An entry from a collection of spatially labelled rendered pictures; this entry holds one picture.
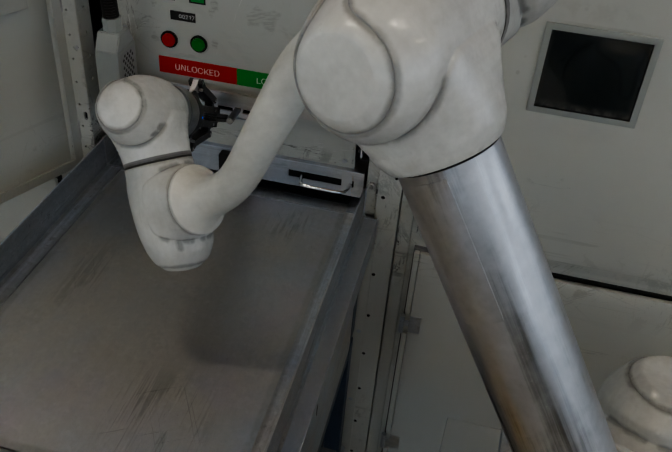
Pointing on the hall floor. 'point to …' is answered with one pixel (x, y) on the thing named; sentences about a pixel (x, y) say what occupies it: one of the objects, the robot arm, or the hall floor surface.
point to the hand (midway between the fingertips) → (215, 116)
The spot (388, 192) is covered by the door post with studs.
